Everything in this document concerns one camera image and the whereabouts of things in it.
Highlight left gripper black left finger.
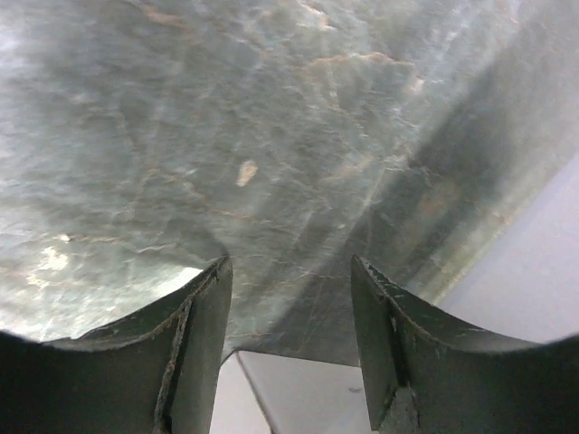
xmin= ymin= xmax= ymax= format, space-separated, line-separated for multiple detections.
xmin=1 ymin=257 xmax=233 ymax=433

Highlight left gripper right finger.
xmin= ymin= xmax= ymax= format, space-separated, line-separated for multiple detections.
xmin=351 ymin=257 xmax=578 ymax=433

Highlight white clipper kit box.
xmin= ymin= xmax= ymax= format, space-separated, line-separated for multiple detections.
xmin=210 ymin=351 xmax=372 ymax=434

